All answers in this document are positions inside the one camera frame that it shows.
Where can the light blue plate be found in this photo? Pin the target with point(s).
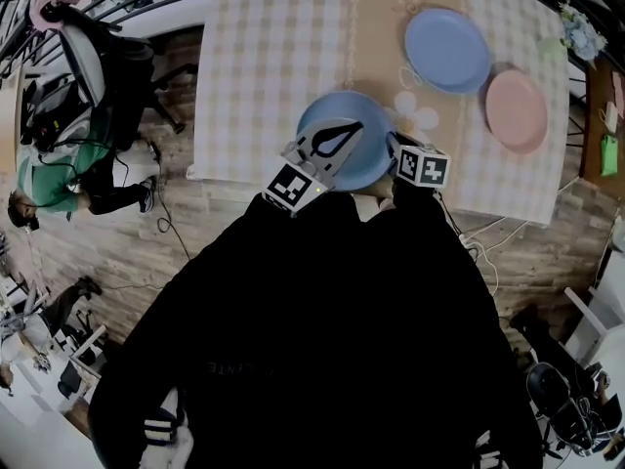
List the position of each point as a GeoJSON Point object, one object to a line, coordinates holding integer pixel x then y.
{"type": "Point", "coordinates": [446, 49]}

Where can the pink plate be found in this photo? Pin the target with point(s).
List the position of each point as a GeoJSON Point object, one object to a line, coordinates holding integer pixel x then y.
{"type": "Point", "coordinates": [516, 110]}

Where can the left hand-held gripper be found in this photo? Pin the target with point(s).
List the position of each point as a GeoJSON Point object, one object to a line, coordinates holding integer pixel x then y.
{"type": "Point", "coordinates": [293, 188]}

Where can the person's left striped shoe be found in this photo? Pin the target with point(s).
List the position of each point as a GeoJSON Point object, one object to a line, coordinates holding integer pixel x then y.
{"type": "Point", "coordinates": [161, 430]}

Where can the person's right forearm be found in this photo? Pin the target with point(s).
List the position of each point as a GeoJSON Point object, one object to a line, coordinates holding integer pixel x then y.
{"type": "Point", "coordinates": [415, 218]}

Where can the blue and white flower bouquet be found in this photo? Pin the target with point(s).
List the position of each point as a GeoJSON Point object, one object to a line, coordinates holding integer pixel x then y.
{"type": "Point", "coordinates": [582, 32]}

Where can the deep blue plate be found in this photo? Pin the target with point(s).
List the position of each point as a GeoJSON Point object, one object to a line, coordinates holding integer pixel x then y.
{"type": "Point", "coordinates": [368, 130]}

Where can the person's striped shoe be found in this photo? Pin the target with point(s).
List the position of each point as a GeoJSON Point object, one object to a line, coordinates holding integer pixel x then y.
{"type": "Point", "coordinates": [161, 430]}
{"type": "Point", "coordinates": [488, 455]}

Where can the person's black sweatshirt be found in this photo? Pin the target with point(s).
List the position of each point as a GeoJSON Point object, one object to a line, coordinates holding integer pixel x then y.
{"type": "Point", "coordinates": [322, 350]}

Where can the person's left forearm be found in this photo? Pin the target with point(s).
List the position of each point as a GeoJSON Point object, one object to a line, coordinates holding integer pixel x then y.
{"type": "Point", "coordinates": [303, 232]}

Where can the black and grey office chair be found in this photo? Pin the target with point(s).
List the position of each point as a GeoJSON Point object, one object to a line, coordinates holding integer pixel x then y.
{"type": "Point", "coordinates": [112, 71]}

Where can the checked beige tablecloth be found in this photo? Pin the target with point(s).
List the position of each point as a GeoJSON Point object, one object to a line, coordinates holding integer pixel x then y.
{"type": "Point", "coordinates": [273, 66]}

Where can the white desk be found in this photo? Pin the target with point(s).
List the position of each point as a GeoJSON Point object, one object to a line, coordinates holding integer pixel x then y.
{"type": "Point", "coordinates": [39, 418]}

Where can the brown wooden side table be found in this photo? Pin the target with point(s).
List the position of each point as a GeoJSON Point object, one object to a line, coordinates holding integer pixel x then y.
{"type": "Point", "coordinates": [593, 130]}

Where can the person's right striped shoe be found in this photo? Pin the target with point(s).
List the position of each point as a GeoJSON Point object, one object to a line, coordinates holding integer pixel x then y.
{"type": "Point", "coordinates": [488, 455]}

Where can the green bag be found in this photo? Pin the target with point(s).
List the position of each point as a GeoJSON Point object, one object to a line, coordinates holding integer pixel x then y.
{"type": "Point", "coordinates": [609, 157]}

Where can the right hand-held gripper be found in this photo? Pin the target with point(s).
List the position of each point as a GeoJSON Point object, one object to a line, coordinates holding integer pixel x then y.
{"type": "Point", "coordinates": [422, 165]}

